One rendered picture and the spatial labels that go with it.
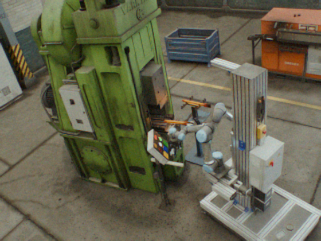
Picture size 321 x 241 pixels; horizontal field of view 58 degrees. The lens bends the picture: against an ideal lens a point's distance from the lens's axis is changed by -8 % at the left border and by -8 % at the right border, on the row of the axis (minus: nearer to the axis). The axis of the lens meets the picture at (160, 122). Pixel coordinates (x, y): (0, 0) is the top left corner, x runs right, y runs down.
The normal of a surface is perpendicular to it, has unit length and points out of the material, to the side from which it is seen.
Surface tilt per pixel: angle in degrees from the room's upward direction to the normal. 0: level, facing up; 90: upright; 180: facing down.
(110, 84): 89
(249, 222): 0
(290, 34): 90
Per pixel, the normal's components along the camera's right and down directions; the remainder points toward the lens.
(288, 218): -0.17, -0.80
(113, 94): -0.41, 0.57
